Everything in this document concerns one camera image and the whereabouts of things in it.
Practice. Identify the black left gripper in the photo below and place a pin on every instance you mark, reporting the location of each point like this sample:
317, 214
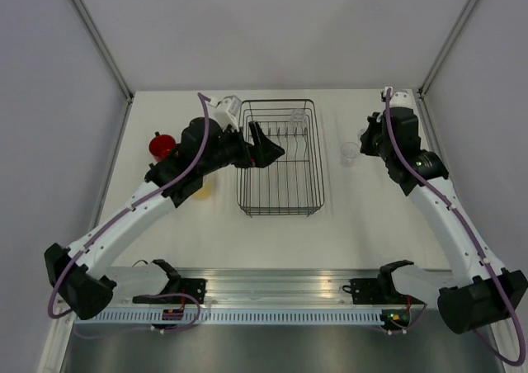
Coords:
265, 151

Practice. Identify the white slotted cable duct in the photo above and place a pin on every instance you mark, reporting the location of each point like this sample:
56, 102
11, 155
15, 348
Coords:
159, 316

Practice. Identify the aluminium mounting rail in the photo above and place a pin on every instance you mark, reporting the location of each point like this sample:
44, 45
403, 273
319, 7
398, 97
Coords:
277, 288

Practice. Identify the aluminium frame post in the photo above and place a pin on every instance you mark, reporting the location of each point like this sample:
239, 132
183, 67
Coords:
86, 19
448, 44

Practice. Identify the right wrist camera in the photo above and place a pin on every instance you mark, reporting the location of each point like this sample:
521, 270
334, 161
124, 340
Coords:
392, 97

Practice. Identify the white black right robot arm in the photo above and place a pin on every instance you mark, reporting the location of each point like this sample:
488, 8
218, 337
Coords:
482, 290

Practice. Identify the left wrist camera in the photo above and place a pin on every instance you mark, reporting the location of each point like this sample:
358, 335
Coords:
226, 111

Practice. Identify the pale yellow mug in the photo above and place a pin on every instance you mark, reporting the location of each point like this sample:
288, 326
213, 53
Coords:
204, 192

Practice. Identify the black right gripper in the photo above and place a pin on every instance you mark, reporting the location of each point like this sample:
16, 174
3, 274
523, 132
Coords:
375, 123

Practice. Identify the black wire dish rack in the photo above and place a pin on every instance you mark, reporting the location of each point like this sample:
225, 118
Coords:
293, 184

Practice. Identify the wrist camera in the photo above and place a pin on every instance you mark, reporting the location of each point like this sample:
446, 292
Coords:
226, 111
392, 97

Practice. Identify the red mug black handle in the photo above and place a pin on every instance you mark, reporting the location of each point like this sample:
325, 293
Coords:
161, 145

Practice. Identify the clear glass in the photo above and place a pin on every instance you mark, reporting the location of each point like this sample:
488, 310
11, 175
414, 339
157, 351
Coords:
297, 118
349, 153
360, 134

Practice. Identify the left aluminium frame post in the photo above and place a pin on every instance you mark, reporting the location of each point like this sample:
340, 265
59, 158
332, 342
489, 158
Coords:
86, 19

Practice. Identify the right aluminium frame post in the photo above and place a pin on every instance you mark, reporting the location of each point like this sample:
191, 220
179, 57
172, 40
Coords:
448, 44

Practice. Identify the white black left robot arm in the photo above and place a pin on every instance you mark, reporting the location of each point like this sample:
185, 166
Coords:
78, 272

